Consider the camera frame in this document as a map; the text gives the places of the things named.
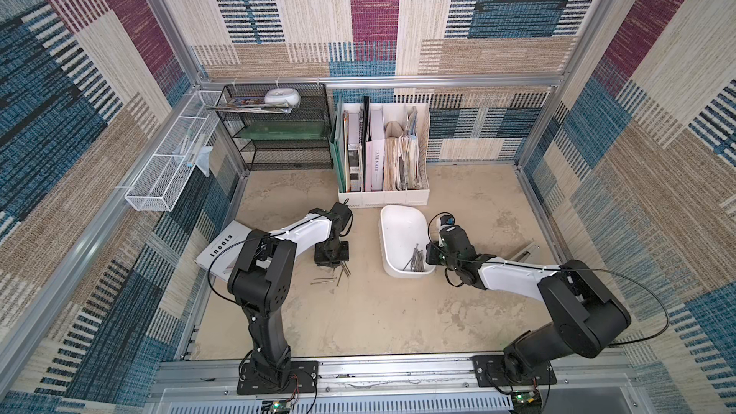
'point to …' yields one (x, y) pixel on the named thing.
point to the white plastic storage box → (403, 235)
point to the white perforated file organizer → (386, 154)
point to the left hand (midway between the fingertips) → (337, 265)
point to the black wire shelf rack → (275, 138)
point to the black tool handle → (525, 253)
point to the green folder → (337, 145)
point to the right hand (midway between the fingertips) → (427, 243)
